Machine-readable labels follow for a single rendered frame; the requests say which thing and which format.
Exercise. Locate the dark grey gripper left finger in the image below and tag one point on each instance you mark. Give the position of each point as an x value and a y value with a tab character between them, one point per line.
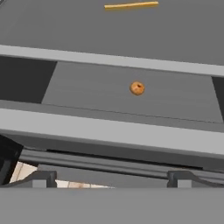
43	178

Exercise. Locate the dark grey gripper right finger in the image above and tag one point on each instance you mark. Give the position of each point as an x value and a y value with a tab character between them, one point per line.
180	178

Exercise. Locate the small orange round fruit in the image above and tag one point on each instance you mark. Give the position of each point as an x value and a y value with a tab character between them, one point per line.
137	88

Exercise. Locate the yellow stick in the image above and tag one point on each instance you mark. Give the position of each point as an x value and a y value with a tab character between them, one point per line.
131	5

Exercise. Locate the grey fridge drawer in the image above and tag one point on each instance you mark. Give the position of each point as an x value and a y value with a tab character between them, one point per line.
116	128

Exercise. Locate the grey fridge shelf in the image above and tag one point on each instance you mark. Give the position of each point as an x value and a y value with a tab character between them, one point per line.
110	32

